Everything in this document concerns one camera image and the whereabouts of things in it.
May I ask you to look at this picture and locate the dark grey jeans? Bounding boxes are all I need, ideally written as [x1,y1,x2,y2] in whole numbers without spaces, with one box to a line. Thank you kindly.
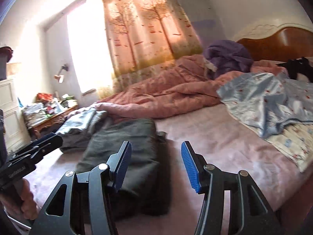
[75,118,171,220]

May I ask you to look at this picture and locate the left hand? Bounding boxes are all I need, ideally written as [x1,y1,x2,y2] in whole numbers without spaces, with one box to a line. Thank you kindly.
[1,179,38,220]

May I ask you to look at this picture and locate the white wardrobe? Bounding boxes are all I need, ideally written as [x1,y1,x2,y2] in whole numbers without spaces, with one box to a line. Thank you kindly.
[1,79,30,153]

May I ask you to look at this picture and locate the carved wooden desk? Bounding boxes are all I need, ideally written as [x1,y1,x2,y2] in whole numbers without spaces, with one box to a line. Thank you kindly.
[28,105,78,139]

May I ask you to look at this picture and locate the stack of papers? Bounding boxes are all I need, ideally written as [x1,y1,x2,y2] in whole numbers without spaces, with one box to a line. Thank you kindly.
[22,102,47,128]

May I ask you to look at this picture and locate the folded grey clothes stack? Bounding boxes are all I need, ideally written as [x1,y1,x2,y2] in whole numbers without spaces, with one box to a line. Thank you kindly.
[56,108,113,153]

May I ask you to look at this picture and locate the red box on desk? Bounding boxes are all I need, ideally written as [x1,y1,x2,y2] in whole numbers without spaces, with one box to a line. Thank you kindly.
[36,93,54,103]

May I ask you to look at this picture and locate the stack of books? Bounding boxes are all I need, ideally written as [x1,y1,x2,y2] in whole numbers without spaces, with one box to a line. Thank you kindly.
[60,94,77,108]

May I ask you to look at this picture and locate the pink bed sheet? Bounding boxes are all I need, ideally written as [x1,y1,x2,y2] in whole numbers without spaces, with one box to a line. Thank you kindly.
[23,102,313,235]

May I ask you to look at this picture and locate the floral cream pillow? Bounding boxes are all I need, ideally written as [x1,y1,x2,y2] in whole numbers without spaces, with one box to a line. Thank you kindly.
[266,124,312,172]

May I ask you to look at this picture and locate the light blue satin pajamas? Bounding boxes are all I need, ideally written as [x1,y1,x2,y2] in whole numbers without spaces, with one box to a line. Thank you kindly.
[217,73,312,138]

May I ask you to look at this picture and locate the pink quilt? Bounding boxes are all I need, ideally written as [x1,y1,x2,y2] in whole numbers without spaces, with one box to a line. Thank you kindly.
[94,53,289,119]

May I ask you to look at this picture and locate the black garment near headboard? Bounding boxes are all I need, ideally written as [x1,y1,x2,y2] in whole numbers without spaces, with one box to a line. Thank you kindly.
[277,57,313,83]

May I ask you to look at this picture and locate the purple fleece garment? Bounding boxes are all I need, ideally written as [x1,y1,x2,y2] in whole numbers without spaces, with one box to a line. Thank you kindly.
[203,40,254,79]

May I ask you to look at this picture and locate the wooden headboard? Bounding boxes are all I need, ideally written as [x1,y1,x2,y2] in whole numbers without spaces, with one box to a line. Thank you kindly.
[232,23,312,61]

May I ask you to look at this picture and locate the tree print curtain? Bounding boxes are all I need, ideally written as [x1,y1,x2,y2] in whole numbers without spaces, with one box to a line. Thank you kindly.
[98,0,203,98]

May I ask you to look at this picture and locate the pink wall lamp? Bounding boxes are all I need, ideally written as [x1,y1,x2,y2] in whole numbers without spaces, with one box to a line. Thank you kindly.
[54,64,69,83]

